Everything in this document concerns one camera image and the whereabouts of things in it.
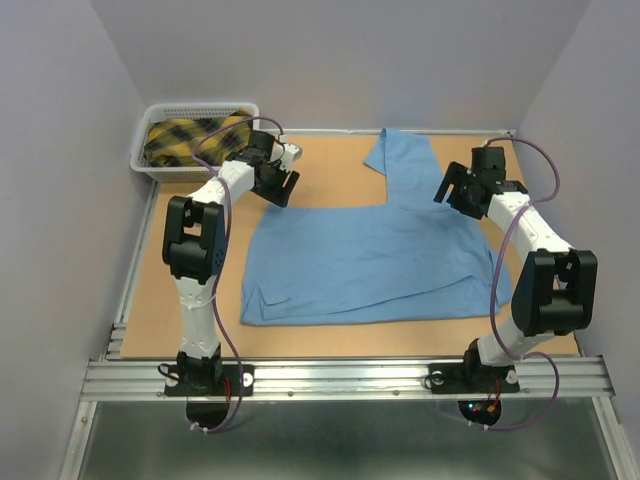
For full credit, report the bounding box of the aluminium mounting rail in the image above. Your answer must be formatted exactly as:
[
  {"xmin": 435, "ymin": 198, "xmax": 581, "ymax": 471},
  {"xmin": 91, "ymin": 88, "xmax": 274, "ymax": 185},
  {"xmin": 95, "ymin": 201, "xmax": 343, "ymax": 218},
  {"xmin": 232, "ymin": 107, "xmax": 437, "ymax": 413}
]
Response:
[{"xmin": 80, "ymin": 357, "xmax": 615, "ymax": 402}]

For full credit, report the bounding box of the white plastic basket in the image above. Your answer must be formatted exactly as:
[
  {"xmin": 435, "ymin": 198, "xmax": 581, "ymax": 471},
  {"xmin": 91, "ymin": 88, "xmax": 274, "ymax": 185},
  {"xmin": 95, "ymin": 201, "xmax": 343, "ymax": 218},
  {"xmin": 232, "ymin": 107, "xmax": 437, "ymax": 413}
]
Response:
[{"xmin": 129, "ymin": 101, "xmax": 260, "ymax": 183}]

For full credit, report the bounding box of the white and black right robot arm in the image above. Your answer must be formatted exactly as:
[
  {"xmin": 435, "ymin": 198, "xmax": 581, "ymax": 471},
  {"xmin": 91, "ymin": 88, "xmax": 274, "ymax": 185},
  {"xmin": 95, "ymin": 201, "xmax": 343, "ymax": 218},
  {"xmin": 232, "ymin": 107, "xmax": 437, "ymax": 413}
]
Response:
[{"xmin": 425, "ymin": 137, "xmax": 598, "ymax": 394}]

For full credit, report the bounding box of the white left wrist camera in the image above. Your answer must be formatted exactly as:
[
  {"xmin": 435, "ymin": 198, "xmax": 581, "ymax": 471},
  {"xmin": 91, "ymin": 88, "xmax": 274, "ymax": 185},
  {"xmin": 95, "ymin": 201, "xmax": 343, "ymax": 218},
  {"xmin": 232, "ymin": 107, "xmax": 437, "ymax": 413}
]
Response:
[{"xmin": 272, "ymin": 143, "xmax": 303, "ymax": 172}]

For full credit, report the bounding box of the light blue long sleeve shirt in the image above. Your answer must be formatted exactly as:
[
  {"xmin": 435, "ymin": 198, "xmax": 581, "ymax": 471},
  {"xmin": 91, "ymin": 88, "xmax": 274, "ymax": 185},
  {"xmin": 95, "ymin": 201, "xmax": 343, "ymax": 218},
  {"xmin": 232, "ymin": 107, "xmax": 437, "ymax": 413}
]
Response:
[{"xmin": 241, "ymin": 129, "xmax": 512, "ymax": 327}]

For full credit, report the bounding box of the yellow plaid shirt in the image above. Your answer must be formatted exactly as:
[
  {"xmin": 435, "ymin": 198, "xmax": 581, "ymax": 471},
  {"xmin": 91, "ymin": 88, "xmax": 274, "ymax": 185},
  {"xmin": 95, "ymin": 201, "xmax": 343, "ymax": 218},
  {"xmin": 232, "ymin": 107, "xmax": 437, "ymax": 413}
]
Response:
[{"xmin": 142, "ymin": 110, "xmax": 251, "ymax": 168}]

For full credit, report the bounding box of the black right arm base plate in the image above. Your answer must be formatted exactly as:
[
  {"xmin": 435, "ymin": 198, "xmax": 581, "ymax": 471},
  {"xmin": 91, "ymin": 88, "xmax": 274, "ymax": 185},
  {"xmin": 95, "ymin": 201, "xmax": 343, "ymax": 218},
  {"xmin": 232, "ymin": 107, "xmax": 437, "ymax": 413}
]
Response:
[{"xmin": 424, "ymin": 359, "xmax": 521, "ymax": 426}]

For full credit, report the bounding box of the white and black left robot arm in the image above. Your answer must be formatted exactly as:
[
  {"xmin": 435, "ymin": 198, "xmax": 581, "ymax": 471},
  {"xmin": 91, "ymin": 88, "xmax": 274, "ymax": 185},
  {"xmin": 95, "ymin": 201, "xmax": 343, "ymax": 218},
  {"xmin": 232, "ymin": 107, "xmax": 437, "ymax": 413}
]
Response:
[{"xmin": 159, "ymin": 130, "xmax": 303, "ymax": 397}]

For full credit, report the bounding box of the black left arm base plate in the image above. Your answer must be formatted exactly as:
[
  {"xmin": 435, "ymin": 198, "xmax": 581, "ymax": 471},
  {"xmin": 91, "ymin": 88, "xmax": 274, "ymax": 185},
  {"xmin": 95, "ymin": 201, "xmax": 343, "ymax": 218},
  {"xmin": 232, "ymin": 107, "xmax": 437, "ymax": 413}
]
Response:
[{"xmin": 164, "ymin": 362, "xmax": 257, "ymax": 426}]

